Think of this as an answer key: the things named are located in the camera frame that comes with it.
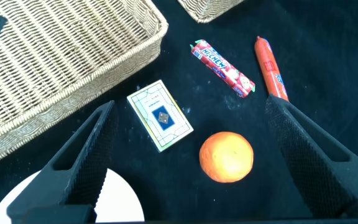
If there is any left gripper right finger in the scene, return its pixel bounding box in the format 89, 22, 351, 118
264, 94, 358, 219

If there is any orange tangerine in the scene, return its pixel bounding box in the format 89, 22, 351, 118
198, 131, 255, 184

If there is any white playing card box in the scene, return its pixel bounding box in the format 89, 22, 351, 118
126, 79, 195, 153

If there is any red strawberry candy stick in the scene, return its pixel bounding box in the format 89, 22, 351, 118
190, 39, 257, 99

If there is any orange sausage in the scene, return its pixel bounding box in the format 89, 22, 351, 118
254, 35, 290, 103

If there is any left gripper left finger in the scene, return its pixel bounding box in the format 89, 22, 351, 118
6, 100, 118, 223

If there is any black table cloth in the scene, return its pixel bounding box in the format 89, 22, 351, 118
0, 0, 358, 224

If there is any wicker basket holding food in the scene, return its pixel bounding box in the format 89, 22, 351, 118
177, 0, 245, 24

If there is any pink bowl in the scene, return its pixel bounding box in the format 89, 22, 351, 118
0, 167, 145, 223

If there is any wicker basket holding toiletries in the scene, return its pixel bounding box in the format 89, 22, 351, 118
0, 0, 170, 172

